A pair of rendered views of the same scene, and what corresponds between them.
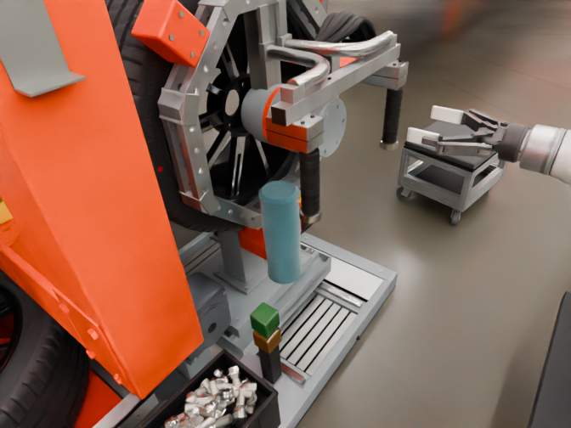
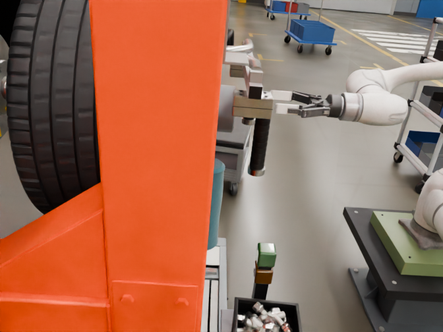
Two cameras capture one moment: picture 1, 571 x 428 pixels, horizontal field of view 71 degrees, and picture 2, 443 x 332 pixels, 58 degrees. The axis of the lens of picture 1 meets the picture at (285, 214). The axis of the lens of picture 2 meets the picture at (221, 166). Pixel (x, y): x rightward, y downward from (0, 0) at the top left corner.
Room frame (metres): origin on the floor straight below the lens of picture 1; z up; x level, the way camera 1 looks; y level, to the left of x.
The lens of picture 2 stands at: (0.02, 0.61, 1.22)
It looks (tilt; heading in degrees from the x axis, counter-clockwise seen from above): 27 degrees down; 318
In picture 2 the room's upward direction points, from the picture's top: 5 degrees clockwise
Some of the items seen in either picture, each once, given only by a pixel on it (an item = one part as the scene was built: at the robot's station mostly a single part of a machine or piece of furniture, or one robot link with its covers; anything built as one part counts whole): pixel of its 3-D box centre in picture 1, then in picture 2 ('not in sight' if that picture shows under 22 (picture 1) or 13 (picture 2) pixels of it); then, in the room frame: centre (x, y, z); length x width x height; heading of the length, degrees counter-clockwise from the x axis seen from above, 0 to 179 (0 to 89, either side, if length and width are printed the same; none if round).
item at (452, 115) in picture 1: (446, 115); (281, 95); (0.86, -0.39, 0.83); 0.07 x 0.01 x 0.03; 50
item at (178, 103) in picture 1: (268, 112); not in sight; (0.90, 0.02, 0.85); 0.54 x 0.07 x 0.54; 140
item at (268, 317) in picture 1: (264, 319); (265, 254); (0.46, 0.05, 0.64); 0.04 x 0.04 x 0.04; 50
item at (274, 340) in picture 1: (267, 336); (263, 271); (0.46, 0.05, 0.59); 0.04 x 0.04 x 0.04; 50
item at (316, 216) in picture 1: (309, 183); (259, 144); (0.62, -0.05, 0.83); 0.04 x 0.04 x 0.16
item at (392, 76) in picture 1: (384, 71); (244, 67); (0.90, -0.24, 0.93); 0.09 x 0.05 x 0.05; 50
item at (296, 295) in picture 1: (253, 284); not in sight; (1.03, 0.14, 0.13); 0.50 x 0.36 x 0.10; 140
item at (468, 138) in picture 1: (464, 142); (310, 108); (0.73, -0.38, 0.83); 0.11 x 0.01 x 0.04; 92
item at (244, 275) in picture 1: (241, 250); not in sight; (1.01, 0.15, 0.32); 0.40 x 0.30 x 0.28; 140
